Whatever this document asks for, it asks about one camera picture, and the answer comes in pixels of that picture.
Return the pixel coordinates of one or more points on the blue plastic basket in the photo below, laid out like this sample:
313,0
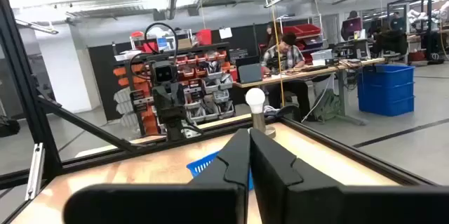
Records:
201,166

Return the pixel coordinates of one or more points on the person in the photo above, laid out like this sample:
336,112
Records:
353,14
286,57
397,23
271,38

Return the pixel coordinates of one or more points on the red grey parts rack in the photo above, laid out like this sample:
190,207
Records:
210,87

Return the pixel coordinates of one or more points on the purple lit monitor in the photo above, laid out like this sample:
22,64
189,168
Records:
351,25

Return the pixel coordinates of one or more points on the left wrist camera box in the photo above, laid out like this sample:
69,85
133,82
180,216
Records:
164,73

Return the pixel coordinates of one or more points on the white metal bracket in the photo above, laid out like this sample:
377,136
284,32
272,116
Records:
35,171

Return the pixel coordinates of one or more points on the wooden top desk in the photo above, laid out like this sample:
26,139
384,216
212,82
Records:
315,71

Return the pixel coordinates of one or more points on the white light bulb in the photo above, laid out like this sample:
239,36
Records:
255,99

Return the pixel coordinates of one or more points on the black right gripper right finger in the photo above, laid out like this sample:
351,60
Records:
273,168

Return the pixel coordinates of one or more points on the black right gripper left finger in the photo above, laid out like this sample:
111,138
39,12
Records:
224,168

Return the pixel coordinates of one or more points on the black aluminium table frame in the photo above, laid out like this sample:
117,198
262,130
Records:
24,76

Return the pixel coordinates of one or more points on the red bucket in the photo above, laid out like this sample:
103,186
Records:
204,37

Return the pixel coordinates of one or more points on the blue stacked crates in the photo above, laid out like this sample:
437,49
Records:
386,90

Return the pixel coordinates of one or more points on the white clipped paper sheet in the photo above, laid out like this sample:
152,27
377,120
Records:
225,33

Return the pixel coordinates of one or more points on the red bin shelf unit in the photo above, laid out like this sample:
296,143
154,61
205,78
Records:
303,30

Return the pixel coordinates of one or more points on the clear plastic tub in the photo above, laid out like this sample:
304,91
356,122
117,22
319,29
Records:
321,54

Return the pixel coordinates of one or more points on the grey laptop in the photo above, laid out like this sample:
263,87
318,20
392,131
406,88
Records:
249,73

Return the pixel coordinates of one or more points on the green backpack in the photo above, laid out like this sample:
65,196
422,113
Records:
328,106

